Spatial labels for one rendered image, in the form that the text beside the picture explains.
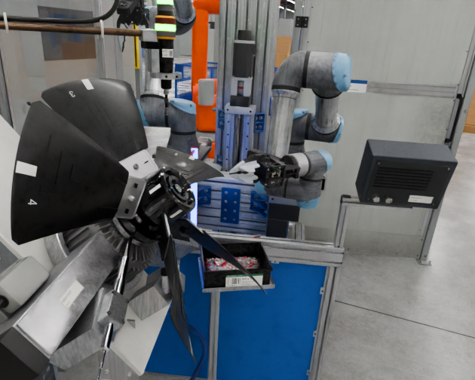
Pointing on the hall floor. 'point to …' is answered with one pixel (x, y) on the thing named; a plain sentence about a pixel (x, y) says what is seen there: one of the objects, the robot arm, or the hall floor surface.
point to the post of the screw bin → (213, 335)
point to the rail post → (325, 322)
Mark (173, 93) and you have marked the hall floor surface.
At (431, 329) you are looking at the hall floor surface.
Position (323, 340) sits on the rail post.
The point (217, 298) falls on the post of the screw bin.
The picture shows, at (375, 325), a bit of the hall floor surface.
